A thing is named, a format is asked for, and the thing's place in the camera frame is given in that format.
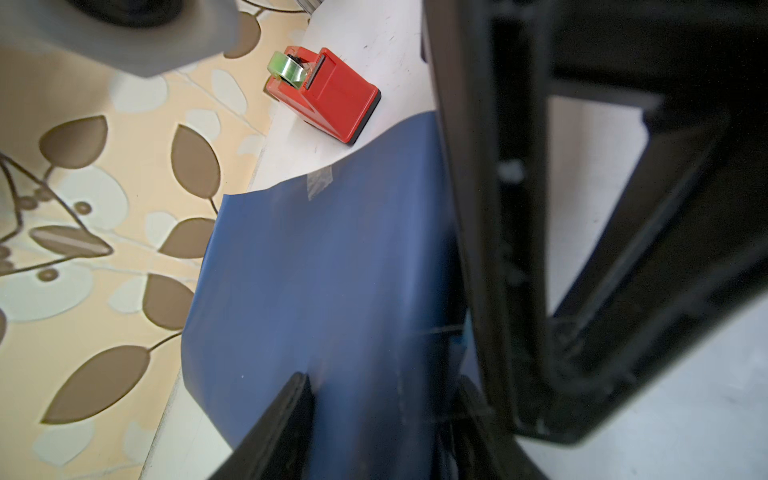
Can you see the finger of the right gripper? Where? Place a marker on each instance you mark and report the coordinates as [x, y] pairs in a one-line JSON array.
[[687, 240]]

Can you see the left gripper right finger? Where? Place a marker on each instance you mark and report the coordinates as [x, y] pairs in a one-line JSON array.
[[482, 448]]

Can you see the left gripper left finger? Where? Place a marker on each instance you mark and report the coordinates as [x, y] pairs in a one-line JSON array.
[[278, 444]]

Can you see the light blue wrapping paper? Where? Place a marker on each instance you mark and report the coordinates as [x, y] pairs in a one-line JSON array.
[[358, 286]]

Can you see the red tape dispenser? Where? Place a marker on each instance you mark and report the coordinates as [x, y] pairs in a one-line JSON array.
[[323, 91]]

